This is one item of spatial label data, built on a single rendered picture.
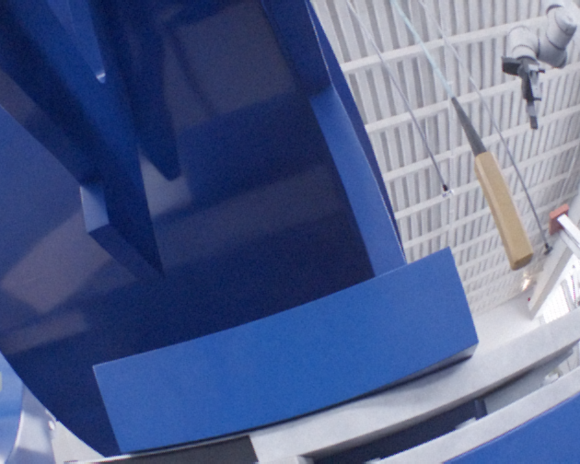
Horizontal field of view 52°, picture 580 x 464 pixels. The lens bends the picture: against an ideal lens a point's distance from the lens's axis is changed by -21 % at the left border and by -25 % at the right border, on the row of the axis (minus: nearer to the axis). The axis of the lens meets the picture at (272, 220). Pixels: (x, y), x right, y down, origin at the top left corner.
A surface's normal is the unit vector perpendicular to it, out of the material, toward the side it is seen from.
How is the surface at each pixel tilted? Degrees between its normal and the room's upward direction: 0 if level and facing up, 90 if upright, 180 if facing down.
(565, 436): 90
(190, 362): 90
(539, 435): 90
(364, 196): 90
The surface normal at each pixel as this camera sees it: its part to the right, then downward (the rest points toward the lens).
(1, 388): -0.30, -0.69
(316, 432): -0.21, -0.37
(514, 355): 0.17, -0.47
